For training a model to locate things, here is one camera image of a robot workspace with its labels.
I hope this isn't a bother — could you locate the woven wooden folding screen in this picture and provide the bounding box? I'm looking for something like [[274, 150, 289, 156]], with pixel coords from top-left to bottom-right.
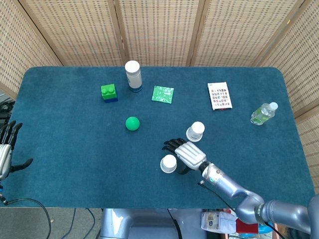
[[0, 0, 319, 195]]

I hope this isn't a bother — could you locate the blue round stool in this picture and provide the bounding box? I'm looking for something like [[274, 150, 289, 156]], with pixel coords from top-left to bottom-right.
[[258, 223, 274, 235]]

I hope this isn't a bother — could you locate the white cylindrical canister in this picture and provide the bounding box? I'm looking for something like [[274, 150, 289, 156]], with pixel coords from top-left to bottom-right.
[[124, 60, 143, 93]]

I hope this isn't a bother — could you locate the white printed card box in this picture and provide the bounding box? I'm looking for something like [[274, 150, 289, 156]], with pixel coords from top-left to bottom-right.
[[207, 82, 233, 111]]

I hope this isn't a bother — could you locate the grey robot torso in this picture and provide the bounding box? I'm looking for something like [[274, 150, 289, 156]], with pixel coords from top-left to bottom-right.
[[98, 208, 207, 239]]

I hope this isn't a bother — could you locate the green ball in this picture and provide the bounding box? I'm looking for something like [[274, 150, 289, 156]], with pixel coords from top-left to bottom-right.
[[125, 116, 141, 131]]

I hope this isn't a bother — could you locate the black cable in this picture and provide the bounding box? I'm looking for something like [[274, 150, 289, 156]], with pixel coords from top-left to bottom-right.
[[0, 196, 52, 239], [197, 181, 284, 239]]

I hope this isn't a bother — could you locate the clear plastic water bottle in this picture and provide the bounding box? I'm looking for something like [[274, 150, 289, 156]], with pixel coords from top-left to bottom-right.
[[250, 102, 279, 125]]

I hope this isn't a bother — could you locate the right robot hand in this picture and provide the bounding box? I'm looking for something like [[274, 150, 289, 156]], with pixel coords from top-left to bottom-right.
[[162, 138, 208, 174]]

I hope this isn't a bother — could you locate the white tissue pack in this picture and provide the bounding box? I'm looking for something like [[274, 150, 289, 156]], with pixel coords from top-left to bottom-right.
[[201, 211, 237, 234]]

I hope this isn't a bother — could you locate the blue table cloth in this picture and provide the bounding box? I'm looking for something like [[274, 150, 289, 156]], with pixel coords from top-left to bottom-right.
[[1, 66, 316, 209]]

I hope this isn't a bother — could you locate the red box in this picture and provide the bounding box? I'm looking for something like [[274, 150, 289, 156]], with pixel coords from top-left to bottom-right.
[[235, 218, 259, 234]]

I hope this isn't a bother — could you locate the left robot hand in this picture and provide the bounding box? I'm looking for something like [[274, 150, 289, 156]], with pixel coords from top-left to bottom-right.
[[0, 120, 34, 181]]

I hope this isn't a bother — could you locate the green toy building block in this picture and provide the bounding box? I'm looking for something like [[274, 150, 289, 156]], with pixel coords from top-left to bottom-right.
[[100, 84, 118, 101]]

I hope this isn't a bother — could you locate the paper cup with blue flower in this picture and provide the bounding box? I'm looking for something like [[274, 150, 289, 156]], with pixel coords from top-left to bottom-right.
[[160, 154, 178, 174]]

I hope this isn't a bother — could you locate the black equipment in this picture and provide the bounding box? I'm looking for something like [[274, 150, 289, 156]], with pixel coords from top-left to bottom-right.
[[0, 99, 16, 122]]

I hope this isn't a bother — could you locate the green foil packet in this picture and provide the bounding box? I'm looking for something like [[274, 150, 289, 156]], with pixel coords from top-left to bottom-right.
[[151, 85, 174, 104]]

